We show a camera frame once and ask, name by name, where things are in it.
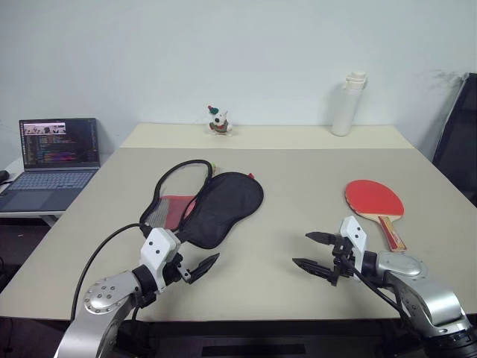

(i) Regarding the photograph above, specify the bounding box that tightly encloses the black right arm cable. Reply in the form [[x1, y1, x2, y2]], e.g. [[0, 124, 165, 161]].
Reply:
[[341, 257, 411, 321]]

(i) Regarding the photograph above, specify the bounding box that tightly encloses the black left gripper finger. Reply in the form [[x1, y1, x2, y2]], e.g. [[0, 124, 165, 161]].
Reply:
[[193, 253, 221, 274], [187, 263, 215, 286]]

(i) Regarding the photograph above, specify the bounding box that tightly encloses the white plush dog toy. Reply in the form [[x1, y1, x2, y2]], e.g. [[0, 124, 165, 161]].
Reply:
[[206, 104, 234, 137]]

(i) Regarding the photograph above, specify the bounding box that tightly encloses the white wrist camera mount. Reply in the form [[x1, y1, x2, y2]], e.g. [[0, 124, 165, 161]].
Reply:
[[339, 216, 368, 273], [139, 227, 183, 294]]

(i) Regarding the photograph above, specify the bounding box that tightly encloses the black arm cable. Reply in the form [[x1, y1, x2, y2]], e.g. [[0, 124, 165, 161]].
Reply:
[[341, 257, 411, 321], [70, 222, 152, 321]]

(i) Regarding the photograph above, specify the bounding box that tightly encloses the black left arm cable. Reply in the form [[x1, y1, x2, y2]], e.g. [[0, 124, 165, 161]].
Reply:
[[70, 222, 152, 321]]

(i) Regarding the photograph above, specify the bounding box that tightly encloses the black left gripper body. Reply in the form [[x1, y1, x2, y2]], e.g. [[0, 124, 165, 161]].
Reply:
[[165, 253, 193, 288]]

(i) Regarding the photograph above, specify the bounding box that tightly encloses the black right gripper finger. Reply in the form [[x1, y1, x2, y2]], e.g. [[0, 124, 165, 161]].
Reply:
[[305, 231, 337, 247], [291, 257, 336, 286]]

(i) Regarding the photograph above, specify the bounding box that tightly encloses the grey open laptop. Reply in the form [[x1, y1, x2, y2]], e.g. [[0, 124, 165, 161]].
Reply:
[[0, 117, 101, 213]]

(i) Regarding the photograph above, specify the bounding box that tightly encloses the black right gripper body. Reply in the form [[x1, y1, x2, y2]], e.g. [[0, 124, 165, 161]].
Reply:
[[330, 233, 356, 288]]

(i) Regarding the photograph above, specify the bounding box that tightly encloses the white side desk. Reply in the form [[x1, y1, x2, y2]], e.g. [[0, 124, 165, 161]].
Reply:
[[0, 151, 115, 229]]

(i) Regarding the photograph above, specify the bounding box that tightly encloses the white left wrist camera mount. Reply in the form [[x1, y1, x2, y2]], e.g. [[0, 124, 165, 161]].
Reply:
[[139, 227, 183, 294]]

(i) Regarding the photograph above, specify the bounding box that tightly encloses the black office chair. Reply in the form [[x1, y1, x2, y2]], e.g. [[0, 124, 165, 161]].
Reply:
[[432, 72, 477, 208]]

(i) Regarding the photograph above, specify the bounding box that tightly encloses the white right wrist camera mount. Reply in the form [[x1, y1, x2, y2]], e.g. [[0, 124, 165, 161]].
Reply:
[[339, 216, 368, 273]]

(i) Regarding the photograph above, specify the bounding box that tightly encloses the black paddle cover bag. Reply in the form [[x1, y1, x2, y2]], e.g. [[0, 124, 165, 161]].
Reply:
[[139, 159, 265, 250]]

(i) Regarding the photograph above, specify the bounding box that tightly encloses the red table tennis paddle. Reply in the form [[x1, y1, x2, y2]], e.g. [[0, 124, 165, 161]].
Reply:
[[344, 179, 408, 251]]

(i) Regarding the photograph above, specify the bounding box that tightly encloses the white bottle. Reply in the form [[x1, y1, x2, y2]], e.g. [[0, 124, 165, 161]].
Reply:
[[331, 69, 370, 137]]

